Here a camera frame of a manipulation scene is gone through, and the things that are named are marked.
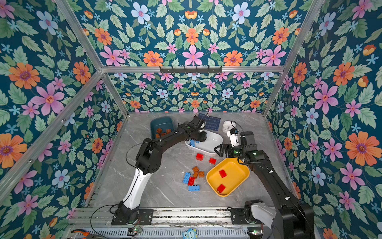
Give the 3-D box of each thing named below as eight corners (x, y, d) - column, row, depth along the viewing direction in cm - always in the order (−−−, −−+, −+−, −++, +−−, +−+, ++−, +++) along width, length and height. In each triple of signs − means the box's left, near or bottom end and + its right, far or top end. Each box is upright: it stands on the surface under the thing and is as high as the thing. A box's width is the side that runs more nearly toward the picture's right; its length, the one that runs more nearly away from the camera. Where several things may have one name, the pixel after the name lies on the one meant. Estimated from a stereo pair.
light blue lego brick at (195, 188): (188, 191, 84) (188, 190, 82) (188, 186, 85) (188, 184, 83) (200, 191, 84) (200, 190, 82) (200, 186, 85) (200, 184, 83)
